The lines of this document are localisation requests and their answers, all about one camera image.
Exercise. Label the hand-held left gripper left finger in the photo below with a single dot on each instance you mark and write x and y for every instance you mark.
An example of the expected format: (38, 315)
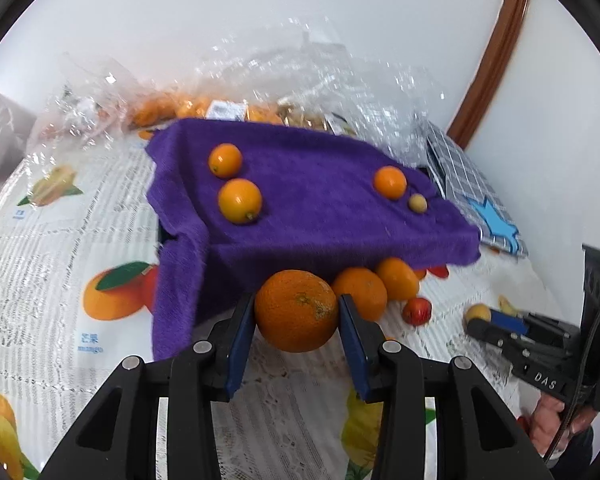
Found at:
(239, 342)

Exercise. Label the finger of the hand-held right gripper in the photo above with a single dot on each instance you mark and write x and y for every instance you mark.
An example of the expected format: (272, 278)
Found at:
(509, 321)
(490, 335)

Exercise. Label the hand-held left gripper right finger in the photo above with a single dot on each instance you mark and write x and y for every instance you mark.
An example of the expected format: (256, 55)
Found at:
(354, 347)

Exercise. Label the small pale yellow fruit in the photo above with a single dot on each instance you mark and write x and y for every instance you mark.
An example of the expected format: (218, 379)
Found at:
(477, 313)

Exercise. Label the small mandarin orange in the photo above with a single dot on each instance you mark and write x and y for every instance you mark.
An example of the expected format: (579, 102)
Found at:
(390, 183)
(362, 292)
(240, 201)
(225, 160)

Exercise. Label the large mandarin orange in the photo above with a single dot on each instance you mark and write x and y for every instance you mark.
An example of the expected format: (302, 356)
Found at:
(296, 311)

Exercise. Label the oval mandarin orange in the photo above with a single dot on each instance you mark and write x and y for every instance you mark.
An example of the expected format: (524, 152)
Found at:
(399, 278)

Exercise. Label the purple towel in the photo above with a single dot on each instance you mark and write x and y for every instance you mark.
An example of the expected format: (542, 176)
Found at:
(305, 210)

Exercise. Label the small yellow-green fruit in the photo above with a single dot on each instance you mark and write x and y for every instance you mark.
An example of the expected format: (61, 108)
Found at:
(418, 203)

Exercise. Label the person's right forearm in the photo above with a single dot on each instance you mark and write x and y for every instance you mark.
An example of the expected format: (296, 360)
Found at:
(577, 452)

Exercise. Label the person's right hand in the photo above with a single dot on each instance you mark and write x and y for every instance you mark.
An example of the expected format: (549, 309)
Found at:
(547, 420)

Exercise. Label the small red fruit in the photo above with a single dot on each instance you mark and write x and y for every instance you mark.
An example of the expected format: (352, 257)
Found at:
(416, 310)

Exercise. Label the grey checked bag blue star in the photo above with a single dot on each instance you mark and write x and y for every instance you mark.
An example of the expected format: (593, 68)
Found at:
(467, 180)

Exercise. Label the fruit-printed white tablecloth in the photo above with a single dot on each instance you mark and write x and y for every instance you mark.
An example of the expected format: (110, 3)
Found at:
(55, 240)

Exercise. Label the pile of bagged oranges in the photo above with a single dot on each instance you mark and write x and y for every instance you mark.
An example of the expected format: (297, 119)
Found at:
(180, 107)

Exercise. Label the large clear plastic bag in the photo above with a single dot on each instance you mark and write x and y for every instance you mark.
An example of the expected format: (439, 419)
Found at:
(320, 70)

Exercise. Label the small clear plastic bag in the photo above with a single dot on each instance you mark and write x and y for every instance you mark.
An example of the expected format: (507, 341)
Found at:
(80, 105)

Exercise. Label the white plastic bag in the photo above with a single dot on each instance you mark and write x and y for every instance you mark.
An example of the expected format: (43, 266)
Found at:
(2, 127)

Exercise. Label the brown wooden door frame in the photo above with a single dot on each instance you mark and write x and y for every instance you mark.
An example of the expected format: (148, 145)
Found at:
(500, 45)

